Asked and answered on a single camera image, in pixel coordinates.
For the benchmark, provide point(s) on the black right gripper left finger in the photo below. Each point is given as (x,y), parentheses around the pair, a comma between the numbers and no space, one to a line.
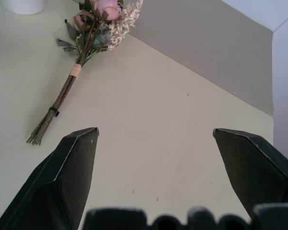
(62,182)

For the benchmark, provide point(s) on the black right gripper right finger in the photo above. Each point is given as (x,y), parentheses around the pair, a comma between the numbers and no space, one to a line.
(254,172)

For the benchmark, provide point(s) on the white vase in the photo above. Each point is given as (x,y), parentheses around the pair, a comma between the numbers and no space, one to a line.
(24,6)

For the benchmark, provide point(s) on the pink dried flower bouquet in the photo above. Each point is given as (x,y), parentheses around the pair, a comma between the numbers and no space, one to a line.
(96,36)

